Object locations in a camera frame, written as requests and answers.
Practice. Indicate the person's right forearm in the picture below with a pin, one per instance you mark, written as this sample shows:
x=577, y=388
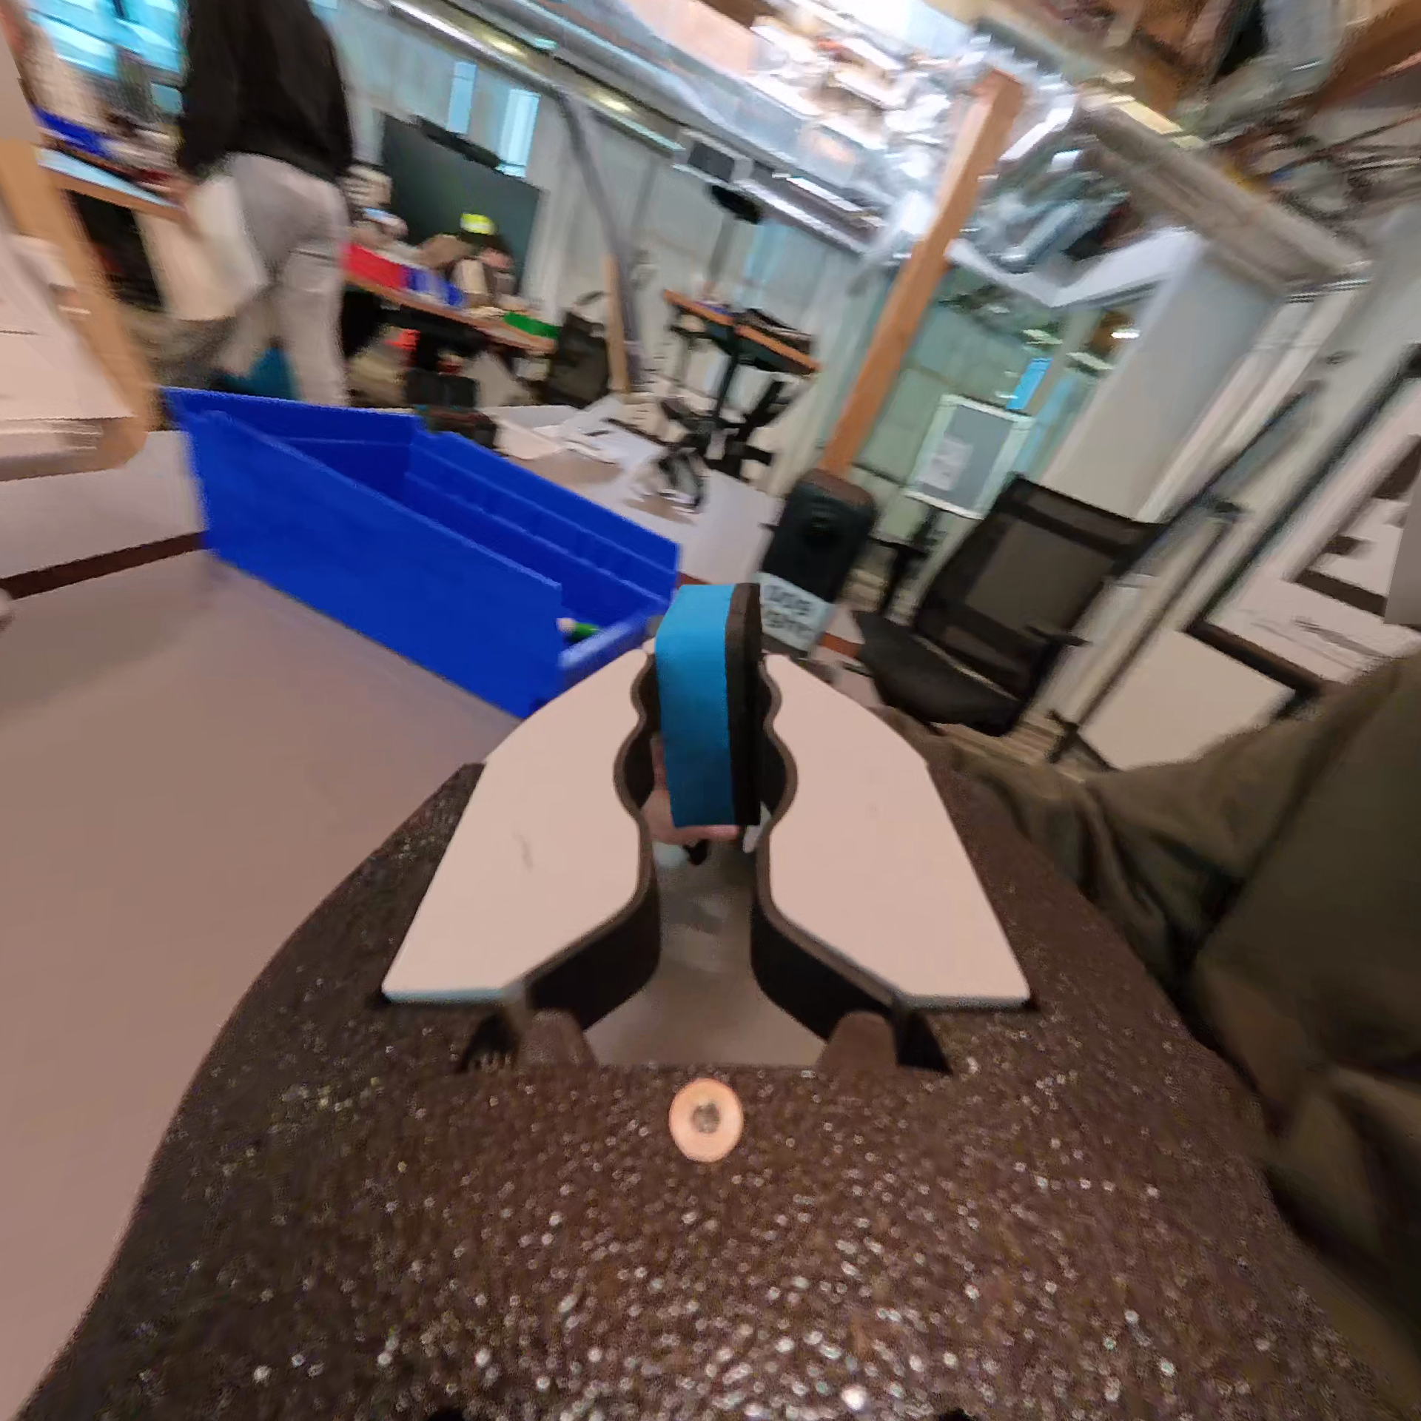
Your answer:
x=1166, y=844

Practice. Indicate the standing desk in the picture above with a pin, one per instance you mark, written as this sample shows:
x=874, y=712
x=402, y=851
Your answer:
x=744, y=321

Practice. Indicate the loose white papers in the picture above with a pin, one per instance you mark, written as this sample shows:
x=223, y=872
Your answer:
x=578, y=435

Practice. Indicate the blue whiteboard eraser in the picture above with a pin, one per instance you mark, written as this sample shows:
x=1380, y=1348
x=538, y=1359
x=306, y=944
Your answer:
x=695, y=710

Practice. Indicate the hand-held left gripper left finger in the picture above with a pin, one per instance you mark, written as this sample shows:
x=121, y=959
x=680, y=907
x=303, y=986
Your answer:
x=522, y=854

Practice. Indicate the black office chair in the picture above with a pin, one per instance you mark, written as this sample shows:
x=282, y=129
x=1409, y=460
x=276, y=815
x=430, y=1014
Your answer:
x=1000, y=599

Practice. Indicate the small green bin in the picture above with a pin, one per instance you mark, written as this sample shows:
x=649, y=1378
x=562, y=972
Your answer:
x=531, y=324

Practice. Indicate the poster on black easel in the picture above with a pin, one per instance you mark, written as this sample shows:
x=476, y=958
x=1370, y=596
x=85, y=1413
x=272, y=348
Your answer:
x=1311, y=622

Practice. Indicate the small blue bin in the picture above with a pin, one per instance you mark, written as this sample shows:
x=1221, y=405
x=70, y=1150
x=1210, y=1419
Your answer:
x=439, y=286

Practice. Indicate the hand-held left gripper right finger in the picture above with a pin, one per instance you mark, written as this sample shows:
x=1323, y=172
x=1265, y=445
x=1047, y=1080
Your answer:
x=889, y=866

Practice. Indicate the small red bin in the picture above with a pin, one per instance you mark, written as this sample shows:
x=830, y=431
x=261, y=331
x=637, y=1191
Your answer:
x=378, y=266

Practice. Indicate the wooden post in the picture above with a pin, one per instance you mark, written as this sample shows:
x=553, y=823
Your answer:
x=922, y=277

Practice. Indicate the black monitor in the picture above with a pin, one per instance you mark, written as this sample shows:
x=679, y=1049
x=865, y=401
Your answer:
x=455, y=188

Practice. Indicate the green dry-erase marker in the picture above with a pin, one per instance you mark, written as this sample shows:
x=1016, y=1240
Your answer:
x=578, y=629

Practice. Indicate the blue plastic bin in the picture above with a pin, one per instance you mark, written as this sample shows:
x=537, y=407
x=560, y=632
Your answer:
x=389, y=555

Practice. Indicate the black box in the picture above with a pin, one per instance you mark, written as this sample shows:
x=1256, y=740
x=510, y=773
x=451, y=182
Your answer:
x=455, y=423

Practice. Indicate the wooden-top desk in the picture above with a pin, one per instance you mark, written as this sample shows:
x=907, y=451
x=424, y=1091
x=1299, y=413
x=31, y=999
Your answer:
x=467, y=321

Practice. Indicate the grey notice board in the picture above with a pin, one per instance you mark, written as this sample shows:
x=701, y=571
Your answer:
x=966, y=454

